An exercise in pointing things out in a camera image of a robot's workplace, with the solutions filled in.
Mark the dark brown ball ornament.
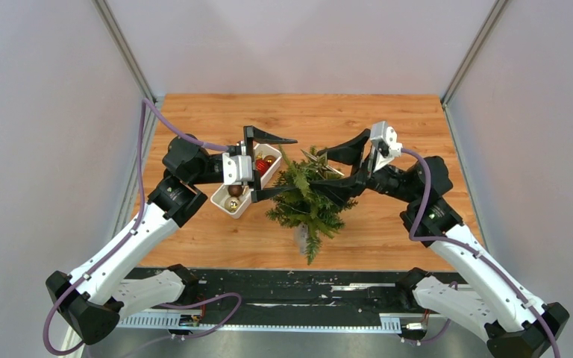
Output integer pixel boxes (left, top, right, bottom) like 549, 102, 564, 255
227, 184, 245, 198

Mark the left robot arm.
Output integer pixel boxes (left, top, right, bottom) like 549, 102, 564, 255
46, 126, 294, 345

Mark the small green christmas tree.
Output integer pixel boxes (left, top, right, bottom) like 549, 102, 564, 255
266, 146, 357, 265

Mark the white slotted cable duct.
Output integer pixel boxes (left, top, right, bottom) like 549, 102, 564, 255
90, 312, 402, 334

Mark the left aluminium frame post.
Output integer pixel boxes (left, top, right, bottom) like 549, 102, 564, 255
93, 0, 158, 106

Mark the right aluminium frame post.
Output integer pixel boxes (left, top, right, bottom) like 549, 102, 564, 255
440, 0, 510, 108

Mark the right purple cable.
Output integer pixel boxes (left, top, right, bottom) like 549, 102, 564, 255
400, 147, 563, 358

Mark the gold ball ornament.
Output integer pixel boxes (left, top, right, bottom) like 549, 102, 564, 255
223, 197, 241, 213

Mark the silver star ornament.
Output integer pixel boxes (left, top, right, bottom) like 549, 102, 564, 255
301, 150, 345, 180

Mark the red glitter ball ornament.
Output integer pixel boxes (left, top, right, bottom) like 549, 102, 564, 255
255, 158, 271, 176

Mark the bronze ball ornament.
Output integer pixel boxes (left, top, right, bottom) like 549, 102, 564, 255
263, 155, 277, 166

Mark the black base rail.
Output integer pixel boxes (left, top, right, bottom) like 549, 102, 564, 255
148, 268, 445, 327

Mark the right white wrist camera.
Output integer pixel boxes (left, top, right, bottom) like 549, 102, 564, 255
368, 121, 403, 174

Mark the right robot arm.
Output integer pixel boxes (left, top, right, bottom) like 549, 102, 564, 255
310, 127, 569, 357

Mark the aluminium frame post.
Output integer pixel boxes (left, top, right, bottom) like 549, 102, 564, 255
93, 0, 158, 106
440, 0, 510, 108

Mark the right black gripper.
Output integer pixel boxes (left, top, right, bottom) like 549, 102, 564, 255
306, 130, 418, 207

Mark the white ornament tray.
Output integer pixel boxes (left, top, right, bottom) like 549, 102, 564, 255
210, 144, 282, 219

